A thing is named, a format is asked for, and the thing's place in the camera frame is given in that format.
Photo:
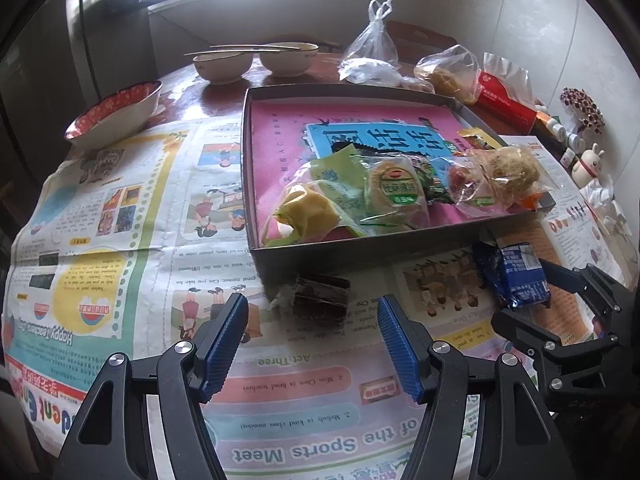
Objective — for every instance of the orange clear cracker packet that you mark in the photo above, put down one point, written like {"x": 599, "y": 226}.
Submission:
{"x": 475, "y": 136}

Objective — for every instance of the dark refrigerator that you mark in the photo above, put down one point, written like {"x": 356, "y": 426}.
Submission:
{"x": 75, "y": 35}

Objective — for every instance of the plastic bag of fried snacks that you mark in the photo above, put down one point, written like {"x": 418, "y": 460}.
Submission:
{"x": 450, "y": 77}

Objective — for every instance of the newspaper sheet with orange panel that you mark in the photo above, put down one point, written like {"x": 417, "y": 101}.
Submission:
{"x": 440, "y": 280}

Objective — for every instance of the red tissue pack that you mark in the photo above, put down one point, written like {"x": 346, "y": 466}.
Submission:
{"x": 505, "y": 102}

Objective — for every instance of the dark brown cake clear wrapper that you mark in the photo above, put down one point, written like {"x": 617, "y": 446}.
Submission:
{"x": 320, "y": 297}

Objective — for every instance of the crumpled white tissue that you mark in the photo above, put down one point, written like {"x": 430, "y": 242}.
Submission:
{"x": 605, "y": 205}

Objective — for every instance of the dark grey shallow cardboard box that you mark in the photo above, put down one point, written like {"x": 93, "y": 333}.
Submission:
{"x": 350, "y": 257}

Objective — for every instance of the pink workbook with blue label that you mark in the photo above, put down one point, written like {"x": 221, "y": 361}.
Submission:
{"x": 280, "y": 135}

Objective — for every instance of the yellow pastry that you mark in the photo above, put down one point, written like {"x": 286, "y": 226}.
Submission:
{"x": 310, "y": 210}

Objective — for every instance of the tied clear plastic bag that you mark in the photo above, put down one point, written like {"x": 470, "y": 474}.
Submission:
{"x": 375, "y": 47}

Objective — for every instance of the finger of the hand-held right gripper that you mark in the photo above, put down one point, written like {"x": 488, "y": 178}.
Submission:
{"x": 525, "y": 330}
{"x": 600, "y": 285}

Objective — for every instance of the black green cartoon snack packet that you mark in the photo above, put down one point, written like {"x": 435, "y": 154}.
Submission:
{"x": 435, "y": 180}

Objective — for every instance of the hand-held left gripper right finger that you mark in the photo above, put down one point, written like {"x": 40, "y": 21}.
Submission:
{"x": 400, "y": 345}

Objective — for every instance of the white ceramic bowl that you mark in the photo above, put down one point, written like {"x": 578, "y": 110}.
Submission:
{"x": 222, "y": 70}
{"x": 289, "y": 62}

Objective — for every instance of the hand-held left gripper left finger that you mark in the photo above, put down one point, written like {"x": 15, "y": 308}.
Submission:
{"x": 222, "y": 350}

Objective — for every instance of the clear packet with red sweet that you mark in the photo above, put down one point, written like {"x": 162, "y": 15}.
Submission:
{"x": 472, "y": 185}

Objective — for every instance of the white rabbit figurine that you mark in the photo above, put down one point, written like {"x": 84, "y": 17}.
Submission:
{"x": 586, "y": 167}

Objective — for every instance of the dark wooden chair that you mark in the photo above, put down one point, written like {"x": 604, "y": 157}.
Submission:
{"x": 415, "y": 35}

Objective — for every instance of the fluffy floss pastry clear packet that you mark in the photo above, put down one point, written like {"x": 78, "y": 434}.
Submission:
{"x": 515, "y": 172}

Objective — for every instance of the blue biscuit packet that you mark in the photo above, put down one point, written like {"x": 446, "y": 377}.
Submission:
{"x": 515, "y": 275}

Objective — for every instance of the brown dried flower decoration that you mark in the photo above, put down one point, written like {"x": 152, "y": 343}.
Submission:
{"x": 582, "y": 110}

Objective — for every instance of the colourful student newspaper sheet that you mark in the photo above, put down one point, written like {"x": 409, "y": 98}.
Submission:
{"x": 100, "y": 210}

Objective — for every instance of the round pastry with green label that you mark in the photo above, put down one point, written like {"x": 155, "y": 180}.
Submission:
{"x": 395, "y": 192}

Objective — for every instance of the red patterned bowl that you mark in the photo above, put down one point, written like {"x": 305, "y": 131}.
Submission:
{"x": 112, "y": 117}

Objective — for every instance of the wooden chopsticks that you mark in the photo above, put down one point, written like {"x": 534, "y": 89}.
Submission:
{"x": 220, "y": 52}
{"x": 260, "y": 47}

